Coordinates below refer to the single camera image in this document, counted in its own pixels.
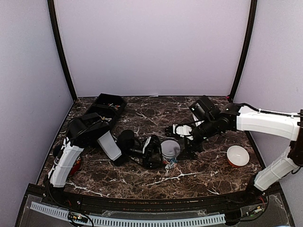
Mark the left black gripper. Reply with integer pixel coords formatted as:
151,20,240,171
126,142,169,170

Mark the silver jar lid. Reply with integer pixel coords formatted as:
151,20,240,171
161,140,180,158

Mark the clear plastic jar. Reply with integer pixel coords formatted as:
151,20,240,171
162,155,178,169

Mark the black bin with small candies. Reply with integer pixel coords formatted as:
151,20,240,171
85,105,119,130

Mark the black bin with lollipops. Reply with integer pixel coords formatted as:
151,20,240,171
93,93,127,116

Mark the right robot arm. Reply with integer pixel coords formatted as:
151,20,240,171
173,103,303,205

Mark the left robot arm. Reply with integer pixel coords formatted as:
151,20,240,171
45,113,163,206

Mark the orange and white bowl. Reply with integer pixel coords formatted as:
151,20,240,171
227,145,250,167

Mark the pile of lollipops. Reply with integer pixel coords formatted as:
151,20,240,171
108,103,121,110

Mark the red floral saucer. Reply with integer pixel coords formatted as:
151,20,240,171
69,156,81,177

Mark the dark blue mug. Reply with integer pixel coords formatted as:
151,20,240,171
53,144,63,162

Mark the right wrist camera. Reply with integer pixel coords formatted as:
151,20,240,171
164,95,221,138

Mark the white slotted cable duct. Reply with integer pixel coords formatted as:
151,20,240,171
30,202,226,227

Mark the black front rail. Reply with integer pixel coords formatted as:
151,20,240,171
22,184,273,214

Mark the right black frame post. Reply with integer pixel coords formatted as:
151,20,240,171
227,0,258,102

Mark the black frame post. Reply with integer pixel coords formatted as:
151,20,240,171
227,0,258,102
47,0,78,102

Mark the left black frame post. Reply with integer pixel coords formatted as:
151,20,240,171
47,0,78,102

